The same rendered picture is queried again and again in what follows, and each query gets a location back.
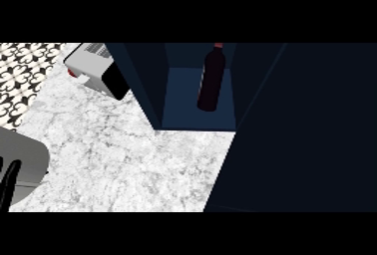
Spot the white and black appliance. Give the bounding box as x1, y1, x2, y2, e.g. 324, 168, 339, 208
63, 42, 132, 102

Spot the dark wine bottle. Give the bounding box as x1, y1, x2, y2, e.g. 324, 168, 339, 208
196, 42, 228, 113

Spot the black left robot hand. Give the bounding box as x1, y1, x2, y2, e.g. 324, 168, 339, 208
0, 156, 24, 213

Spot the dark blue cabinet door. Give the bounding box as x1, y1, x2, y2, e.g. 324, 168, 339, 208
203, 42, 377, 213

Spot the dark blue cabinet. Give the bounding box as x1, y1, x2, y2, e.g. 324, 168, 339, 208
104, 42, 287, 131

